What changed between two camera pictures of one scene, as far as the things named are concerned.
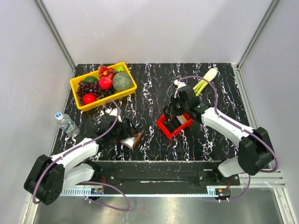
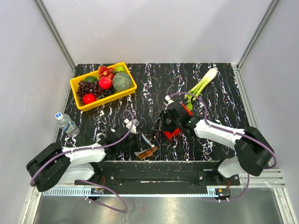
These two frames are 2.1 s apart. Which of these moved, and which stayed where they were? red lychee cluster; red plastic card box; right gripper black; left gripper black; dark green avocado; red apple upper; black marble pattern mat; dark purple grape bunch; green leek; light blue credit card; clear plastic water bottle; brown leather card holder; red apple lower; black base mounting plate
Moved: left gripper black; light blue credit card; right gripper black; brown leather card holder; red plastic card box
Stayed: red apple lower; clear plastic water bottle; black marble pattern mat; red lychee cluster; dark purple grape bunch; dark green avocado; green leek; black base mounting plate; red apple upper
